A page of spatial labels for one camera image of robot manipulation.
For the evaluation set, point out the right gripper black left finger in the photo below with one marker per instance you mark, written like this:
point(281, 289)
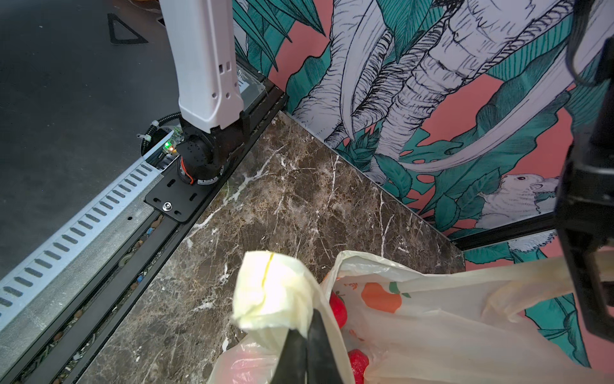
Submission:
point(292, 363)

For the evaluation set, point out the black front mounting rail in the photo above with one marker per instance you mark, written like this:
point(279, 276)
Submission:
point(58, 335)

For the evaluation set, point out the white slotted cable duct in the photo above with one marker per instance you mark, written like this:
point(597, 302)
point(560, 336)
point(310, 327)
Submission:
point(21, 286)

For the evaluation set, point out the red fruit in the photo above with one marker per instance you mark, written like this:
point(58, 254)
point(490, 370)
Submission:
point(359, 361)
point(339, 310)

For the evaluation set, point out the translucent plastic fruit bag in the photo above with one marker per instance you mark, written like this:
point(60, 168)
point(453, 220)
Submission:
point(461, 328)

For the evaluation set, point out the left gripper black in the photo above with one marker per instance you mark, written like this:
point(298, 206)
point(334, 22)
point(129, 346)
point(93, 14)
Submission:
point(584, 200)

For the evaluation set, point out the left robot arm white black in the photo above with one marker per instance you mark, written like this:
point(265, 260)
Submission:
point(211, 106)

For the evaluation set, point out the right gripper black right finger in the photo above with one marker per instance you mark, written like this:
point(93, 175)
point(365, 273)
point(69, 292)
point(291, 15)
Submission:
point(321, 365)

